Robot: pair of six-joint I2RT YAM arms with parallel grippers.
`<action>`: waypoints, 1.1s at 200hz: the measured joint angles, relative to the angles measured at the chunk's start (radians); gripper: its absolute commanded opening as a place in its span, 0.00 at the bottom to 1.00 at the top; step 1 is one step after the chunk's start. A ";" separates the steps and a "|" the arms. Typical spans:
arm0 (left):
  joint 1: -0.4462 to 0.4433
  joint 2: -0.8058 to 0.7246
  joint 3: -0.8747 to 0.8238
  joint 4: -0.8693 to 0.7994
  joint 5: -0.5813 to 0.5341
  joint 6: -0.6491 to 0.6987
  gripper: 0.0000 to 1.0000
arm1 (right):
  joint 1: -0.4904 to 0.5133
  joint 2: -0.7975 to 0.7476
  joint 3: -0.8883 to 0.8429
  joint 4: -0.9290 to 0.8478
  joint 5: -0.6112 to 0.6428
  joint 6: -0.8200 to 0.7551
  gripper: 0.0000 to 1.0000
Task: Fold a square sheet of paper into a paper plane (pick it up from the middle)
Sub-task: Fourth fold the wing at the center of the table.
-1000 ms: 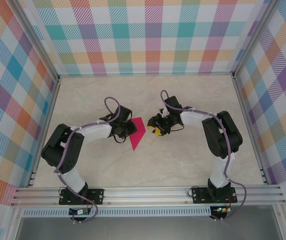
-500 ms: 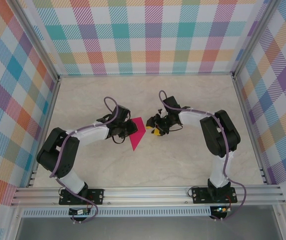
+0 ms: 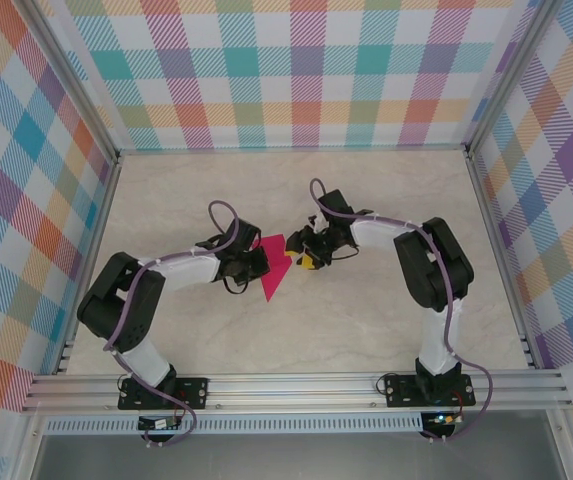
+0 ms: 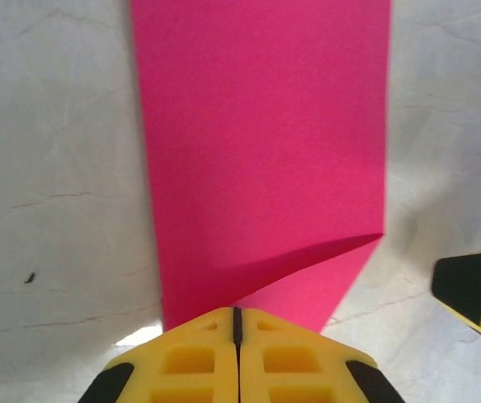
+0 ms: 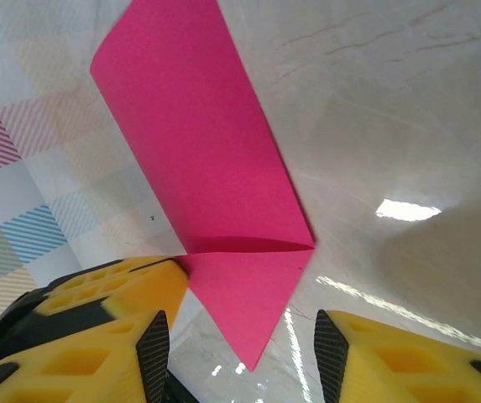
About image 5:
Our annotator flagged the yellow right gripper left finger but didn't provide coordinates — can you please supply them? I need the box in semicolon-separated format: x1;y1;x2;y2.
0;310;170;403

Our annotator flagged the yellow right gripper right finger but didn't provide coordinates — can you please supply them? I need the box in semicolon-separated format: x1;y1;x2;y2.
313;309;481;403

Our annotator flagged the pink paper sheet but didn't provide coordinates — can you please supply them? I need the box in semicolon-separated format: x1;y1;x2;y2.
89;0;316;374

